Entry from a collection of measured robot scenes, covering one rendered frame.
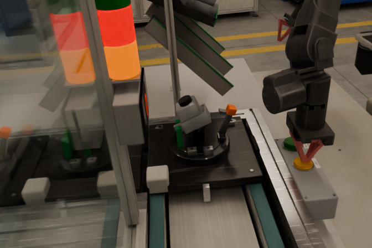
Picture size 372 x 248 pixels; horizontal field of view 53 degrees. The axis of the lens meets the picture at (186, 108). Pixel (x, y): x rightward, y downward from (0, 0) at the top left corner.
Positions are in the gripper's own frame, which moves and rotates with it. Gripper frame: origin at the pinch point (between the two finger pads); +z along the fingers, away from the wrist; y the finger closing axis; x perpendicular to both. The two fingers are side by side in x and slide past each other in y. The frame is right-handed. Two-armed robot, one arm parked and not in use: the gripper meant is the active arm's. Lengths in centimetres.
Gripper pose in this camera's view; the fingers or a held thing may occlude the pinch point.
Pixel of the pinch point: (305, 159)
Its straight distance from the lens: 84.5
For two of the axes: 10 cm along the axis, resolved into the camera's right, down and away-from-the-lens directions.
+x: 10.0, -0.9, 0.2
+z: 0.7, 8.7, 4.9
